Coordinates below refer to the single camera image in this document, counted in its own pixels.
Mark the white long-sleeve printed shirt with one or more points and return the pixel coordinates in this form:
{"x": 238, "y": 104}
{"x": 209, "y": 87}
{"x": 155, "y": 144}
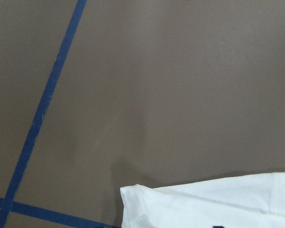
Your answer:
{"x": 251, "y": 201}

